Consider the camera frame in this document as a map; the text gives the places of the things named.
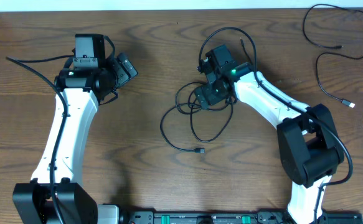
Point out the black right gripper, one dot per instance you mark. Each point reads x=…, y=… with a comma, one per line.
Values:
x=207, y=90

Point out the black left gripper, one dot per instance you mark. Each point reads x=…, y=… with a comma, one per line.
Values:
x=124, y=75

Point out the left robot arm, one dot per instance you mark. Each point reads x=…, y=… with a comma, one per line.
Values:
x=54, y=193

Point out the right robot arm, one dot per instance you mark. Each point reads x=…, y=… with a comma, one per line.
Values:
x=310, y=148

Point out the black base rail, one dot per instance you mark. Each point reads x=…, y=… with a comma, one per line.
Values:
x=231, y=217

